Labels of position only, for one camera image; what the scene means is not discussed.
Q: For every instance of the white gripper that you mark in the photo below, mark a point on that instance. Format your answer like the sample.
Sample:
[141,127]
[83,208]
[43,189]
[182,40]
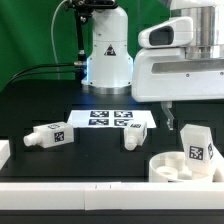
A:
[166,75]

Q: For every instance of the white round stool seat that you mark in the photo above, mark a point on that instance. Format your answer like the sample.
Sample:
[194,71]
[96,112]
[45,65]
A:
[171,167]

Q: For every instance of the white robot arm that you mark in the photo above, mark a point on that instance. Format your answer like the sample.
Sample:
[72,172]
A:
[110,67]

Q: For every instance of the white marker sheet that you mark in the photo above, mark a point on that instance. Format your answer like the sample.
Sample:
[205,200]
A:
[108,118]

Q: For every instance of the white front fence bar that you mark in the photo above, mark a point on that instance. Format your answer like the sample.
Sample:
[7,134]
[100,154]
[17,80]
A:
[111,196]

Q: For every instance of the white fence bar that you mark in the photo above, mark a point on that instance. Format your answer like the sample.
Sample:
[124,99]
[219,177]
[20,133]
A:
[111,196]
[4,152]

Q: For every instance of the white left fence bar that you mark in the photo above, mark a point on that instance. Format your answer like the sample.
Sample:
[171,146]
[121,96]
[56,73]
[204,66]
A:
[4,152]

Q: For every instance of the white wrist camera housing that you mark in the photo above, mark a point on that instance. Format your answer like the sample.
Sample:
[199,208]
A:
[175,32]

